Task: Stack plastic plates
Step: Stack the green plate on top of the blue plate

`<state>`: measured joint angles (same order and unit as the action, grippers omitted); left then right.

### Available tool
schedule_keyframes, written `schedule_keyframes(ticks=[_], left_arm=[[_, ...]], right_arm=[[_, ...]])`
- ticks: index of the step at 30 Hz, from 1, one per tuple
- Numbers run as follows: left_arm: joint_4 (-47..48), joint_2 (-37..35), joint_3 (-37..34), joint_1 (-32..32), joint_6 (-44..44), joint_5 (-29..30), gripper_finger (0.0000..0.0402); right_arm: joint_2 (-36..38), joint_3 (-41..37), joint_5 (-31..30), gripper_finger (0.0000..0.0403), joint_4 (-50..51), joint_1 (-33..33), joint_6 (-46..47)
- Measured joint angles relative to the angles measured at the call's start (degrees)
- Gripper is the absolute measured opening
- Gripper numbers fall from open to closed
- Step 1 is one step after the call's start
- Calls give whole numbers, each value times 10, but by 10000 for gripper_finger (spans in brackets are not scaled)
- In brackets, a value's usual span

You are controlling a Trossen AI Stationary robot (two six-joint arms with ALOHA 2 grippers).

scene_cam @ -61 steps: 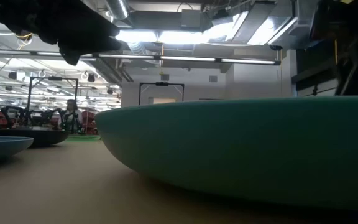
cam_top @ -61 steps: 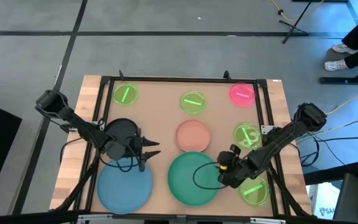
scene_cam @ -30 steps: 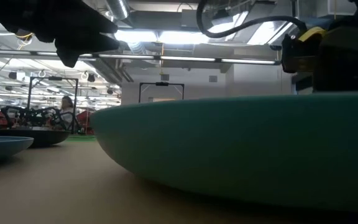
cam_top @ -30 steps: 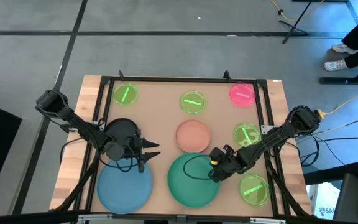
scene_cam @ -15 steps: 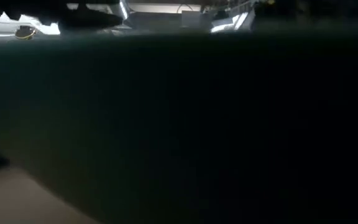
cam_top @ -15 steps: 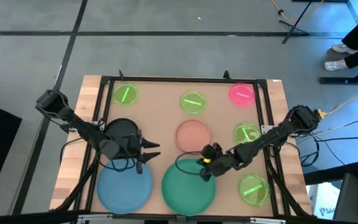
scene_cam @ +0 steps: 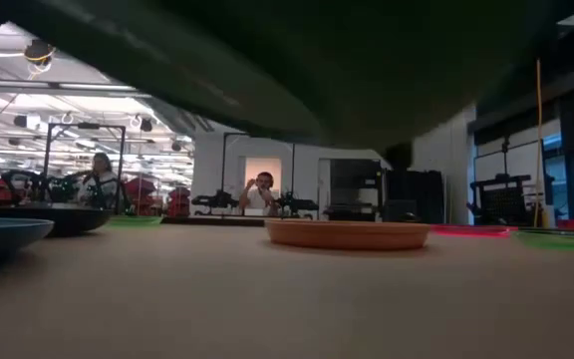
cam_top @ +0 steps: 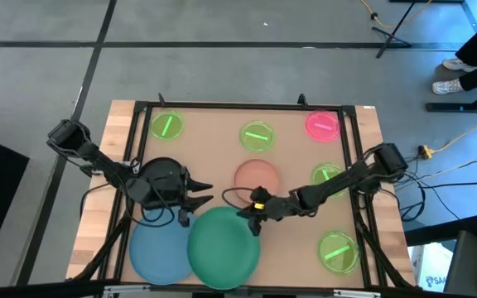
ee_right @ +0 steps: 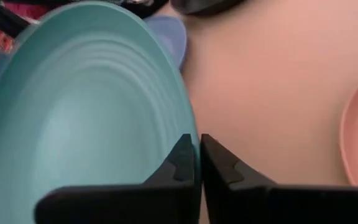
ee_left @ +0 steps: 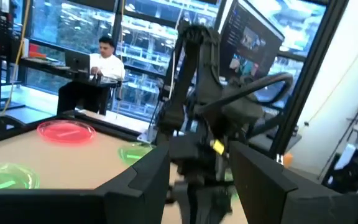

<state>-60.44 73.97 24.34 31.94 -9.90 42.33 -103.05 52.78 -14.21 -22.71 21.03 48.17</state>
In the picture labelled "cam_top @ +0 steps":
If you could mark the black tripod stand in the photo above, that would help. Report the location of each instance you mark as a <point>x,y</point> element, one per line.
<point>391,37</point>

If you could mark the yellow power plug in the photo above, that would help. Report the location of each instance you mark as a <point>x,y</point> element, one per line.
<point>426,151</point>

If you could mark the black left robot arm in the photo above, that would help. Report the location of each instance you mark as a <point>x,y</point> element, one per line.
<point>97,159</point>

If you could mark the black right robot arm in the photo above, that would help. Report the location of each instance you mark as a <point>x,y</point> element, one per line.
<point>338,182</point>

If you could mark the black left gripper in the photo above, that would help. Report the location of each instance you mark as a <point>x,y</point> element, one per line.
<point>162,182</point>

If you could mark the small translucent pink plate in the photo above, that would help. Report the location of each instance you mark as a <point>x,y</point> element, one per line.
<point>322,126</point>

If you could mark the black metal table frame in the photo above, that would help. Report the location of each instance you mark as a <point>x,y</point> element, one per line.
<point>247,106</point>

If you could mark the person's white shoe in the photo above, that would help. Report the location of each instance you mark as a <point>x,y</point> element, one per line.
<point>447,87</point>
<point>456,65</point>

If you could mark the small translucent green plate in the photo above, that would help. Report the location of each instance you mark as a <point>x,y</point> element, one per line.
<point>167,125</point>
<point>256,136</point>
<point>338,252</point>
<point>325,169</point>

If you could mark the white printed box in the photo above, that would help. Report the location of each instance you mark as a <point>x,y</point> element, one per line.
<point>431,269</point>

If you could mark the large green plastic plate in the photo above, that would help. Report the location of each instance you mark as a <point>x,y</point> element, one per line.
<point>222,248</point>

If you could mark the black desk foot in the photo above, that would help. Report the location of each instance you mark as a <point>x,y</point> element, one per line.
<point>462,107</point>

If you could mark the medium orange plastic plate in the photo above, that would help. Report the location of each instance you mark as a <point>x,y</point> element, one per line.
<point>255,176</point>

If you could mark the black overhead rig beam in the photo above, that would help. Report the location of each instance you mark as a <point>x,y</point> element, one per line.
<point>35,289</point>

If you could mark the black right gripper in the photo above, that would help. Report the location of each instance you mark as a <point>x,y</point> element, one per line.
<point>276,207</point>

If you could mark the large blue plastic plate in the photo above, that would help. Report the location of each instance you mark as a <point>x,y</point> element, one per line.
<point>155,252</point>

